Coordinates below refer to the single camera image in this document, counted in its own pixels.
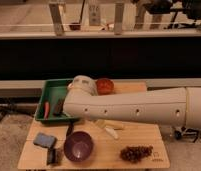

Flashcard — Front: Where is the blue sponge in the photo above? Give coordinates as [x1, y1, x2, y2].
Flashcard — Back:
[33, 133, 56, 148]

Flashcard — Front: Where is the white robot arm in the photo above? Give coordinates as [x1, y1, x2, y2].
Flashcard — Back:
[63, 75, 201, 130]

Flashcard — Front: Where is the green plastic tray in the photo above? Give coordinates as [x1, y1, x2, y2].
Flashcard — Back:
[35, 78, 78, 124]

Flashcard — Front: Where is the dark block in tray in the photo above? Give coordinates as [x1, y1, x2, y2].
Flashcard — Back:
[53, 99, 64, 116]

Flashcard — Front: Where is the red bowl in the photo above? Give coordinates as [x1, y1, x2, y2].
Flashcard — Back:
[96, 78, 114, 95]

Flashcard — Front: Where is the wooden spatula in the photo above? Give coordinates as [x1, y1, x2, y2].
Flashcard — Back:
[105, 122, 124, 130]

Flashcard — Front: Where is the red carrot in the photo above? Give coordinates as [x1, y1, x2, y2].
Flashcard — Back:
[44, 102, 50, 119]

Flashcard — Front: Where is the purple bowl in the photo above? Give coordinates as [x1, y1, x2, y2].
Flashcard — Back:
[63, 131, 94, 162]

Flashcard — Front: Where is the bunch of dark grapes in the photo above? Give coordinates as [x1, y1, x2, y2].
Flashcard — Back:
[120, 146, 153, 163]

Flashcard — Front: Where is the black brush block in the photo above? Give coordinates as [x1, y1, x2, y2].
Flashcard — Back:
[47, 148, 58, 165]

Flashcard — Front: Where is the black wheeled stand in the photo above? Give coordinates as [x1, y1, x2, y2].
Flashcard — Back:
[173, 127, 201, 143]

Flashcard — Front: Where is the black spoon handle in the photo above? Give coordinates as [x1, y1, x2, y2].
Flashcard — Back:
[66, 121, 74, 137]

